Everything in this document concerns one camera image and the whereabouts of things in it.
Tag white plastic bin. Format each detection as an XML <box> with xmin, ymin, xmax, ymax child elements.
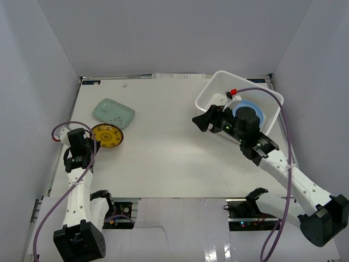
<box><xmin>195</xmin><ymin>70</ymin><xmax>284</xmax><ymax>135</ymax></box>

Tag blue logo sticker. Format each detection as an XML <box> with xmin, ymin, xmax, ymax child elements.
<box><xmin>247</xmin><ymin>79</ymin><xmax>266</xmax><ymax>84</ymax></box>
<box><xmin>81</xmin><ymin>80</ymin><xmax>101</xmax><ymax>85</ymax></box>

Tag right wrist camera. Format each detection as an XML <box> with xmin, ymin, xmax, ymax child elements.
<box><xmin>224</xmin><ymin>89</ymin><xmax>242</xmax><ymax>110</ymax></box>

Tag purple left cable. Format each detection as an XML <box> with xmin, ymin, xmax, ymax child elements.
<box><xmin>32</xmin><ymin>121</ymin><xmax>98</xmax><ymax>262</ymax></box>

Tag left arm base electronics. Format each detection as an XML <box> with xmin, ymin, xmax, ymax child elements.
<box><xmin>103</xmin><ymin>201</ymin><xmax>138</xmax><ymax>230</ymax></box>

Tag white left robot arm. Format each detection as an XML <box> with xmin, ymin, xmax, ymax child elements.
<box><xmin>53</xmin><ymin>128</ymin><xmax>115</xmax><ymax>261</ymax></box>

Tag light green rectangular plate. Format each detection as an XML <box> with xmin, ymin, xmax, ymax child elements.
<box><xmin>92</xmin><ymin>98</ymin><xmax>135</xmax><ymax>129</ymax></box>

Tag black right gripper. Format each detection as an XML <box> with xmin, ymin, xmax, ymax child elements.
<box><xmin>191</xmin><ymin>104</ymin><xmax>245</xmax><ymax>144</ymax></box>

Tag purple cable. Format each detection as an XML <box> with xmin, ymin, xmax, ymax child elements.
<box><xmin>236</xmin><ymin>87</ymin><xmax>292</xmax><ymax>262</ymax></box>
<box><xmin>32</xmin><ymin>121</ymin><xmax>98</xmax><ymax>262</ymax></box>

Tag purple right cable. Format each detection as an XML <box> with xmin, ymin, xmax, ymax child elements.
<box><xmin>236</xmin><ymin>87</ymin><xmax>292</xmax><ymax>262</ymax></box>

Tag blue logo sticker left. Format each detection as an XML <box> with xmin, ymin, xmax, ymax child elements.
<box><xmin>81</xmin><ymin>80</ymin><xmax>101</xmax><ymax>85</ymax></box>

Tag yellow patterned plate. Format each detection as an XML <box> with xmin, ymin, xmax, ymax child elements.
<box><xmin>92</xmin><ymin>123</ymin><xmax>124</xmax><ymax>148</ymax></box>

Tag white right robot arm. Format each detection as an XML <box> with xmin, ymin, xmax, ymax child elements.
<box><xmin>192</xmin><ymin>105</ymin><xmax>348</xmax><ymax>247</ymax></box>

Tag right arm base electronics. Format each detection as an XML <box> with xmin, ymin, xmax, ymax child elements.
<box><xmin>223</xmin><ymin>188</ymin><xmax>278</xmax><ymax>232</ymax></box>

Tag light blue round plate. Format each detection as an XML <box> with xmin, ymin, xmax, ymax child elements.
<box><xmin>232</xmin><ymin>100</ymin><xmax>265</xmax><ymax>128</ymax></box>

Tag blue logo sticker right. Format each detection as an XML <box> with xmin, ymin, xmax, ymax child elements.
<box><xmin>247</xmin><ymin>79</ymin><xmax>266</xmax><ymax>84</ymax></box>

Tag white paper sheets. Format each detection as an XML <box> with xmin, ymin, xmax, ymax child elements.
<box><xmin>152</xmin><ymin>73</ymin><xmax>206</xmax><ymax>80</ymax></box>

